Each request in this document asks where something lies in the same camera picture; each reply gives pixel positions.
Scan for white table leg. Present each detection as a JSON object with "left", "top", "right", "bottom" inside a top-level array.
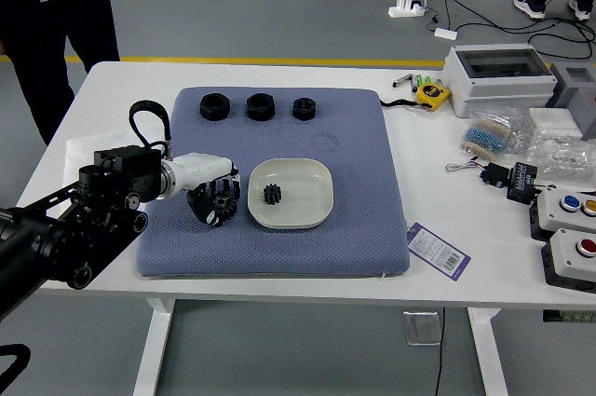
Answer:
[
  {"left": 132, "top": 295, "right": 177, "bottom": 396},
  {"left": 467, "top": 307, "right": 509, "bottom": 396}
]

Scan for clear bubble wrap bag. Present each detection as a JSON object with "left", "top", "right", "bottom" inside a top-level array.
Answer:
[{"left": 528, "top": 130, "right": 596, "bottom": 181}]

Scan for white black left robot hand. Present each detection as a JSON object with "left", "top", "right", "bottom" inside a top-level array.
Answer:
[{"left": 172, "top": 152, "right": 243, "bottom": 229}]

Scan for grey square housing block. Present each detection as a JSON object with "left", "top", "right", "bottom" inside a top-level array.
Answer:
[{"left": 547, "top": 61, "right": 596, "bottom": 141}]

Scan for silver floor plate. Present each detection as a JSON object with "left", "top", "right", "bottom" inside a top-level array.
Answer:
[{"left": 402, "top": 310, "right": 442, "bottom": 347}]

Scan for flat white box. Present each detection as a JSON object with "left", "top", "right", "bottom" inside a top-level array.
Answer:
[{"left": 528, "top": 107, "right": 584, "bottom": 139}]

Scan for small black gear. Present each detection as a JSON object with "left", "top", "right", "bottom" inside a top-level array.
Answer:
[{"left": 262, "top": 183, "right": 286, "bottom": 207}]

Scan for purple label tag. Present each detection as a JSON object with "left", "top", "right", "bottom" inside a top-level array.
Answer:
[{"left": 405, "top": 221, "right": 471, "bottom": 283}]

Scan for black module with wires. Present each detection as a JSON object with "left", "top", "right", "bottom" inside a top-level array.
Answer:
[{"left": 445, "top": 157, "right": 511, "bottom": 190}]

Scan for blue resistor tape roll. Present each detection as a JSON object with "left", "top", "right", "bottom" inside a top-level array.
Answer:
[{"left": 460, "top": 118, "right": 513, "bottom": 162}]

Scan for blue-grey cushion mat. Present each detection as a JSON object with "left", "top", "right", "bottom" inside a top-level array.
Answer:
[{"left": 134, "top": 86, "right": 412, "bottom": 280}]

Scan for yellow tape measure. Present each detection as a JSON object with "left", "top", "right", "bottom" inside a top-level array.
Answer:
[{"left": 415, "top": 82, "right": 452, "bottom": 111}]

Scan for white square dish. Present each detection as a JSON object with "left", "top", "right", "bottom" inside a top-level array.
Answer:
[{"left": 247, "top": 157, "right": 335, "bottom": 230}]

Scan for blue yellow button box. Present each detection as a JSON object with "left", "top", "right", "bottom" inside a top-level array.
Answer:
[{"left": 528, "top": 185, "right": 596, "bottom": 243}]

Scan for small black hex nut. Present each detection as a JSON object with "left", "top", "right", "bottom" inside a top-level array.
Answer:
[{"left": 291, "top": 97, "right": 318, "bottom": 122}]

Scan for black hanging cable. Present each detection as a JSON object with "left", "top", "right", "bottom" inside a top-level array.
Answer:
[{"left": 432, "top": 307, "right": 447, "bottom": 396}]

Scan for black electronic module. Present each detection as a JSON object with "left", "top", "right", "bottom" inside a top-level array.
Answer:
[{"left": 506, "top": 161, "right": 541, "bottom": 204}]

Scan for red button box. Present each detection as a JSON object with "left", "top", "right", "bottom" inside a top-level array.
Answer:
[{"left": 540, "top": 227, "right": 596, "bottom": 294}]

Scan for black floor cables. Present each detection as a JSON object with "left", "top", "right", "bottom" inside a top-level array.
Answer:
[{"left": 426, "top": 0, "right": 596, "bottom": 61}]

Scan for grey enclosure box clear lid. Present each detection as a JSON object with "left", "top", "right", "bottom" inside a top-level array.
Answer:
[{"left": 440, "top": 44, "right": 559, "bottom": 119}]

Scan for big black gear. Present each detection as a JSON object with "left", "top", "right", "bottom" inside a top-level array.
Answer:
[{"left": 211, "top": 195, "right": 238, "bottom": 227}]

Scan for large black hex nut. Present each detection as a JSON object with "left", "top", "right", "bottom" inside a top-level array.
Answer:
[
  {"left": 245, "top": 92, "right": 276, "bottom": 122},
  {"left": 198, "top": 92, "right": 230, "bottom": 122}
]

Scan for black tape measure strap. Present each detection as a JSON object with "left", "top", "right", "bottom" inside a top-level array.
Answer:
[{"left": 379, "top": 98, "right": 432, "bottom": 111}]

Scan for black robot body part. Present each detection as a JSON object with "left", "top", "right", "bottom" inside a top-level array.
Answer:
[{"left": 0, "top": 343, "right": 33, "bottom": 388}]

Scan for white power strip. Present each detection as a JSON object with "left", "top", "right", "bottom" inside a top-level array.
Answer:
[{"left": 387, "top": 0, "right": 427, "bottom": 20}]

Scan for clear plastic parts bag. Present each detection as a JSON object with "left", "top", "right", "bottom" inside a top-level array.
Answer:
[{"left": 467, "top": 104, "right": 532, "bottom": 155}]

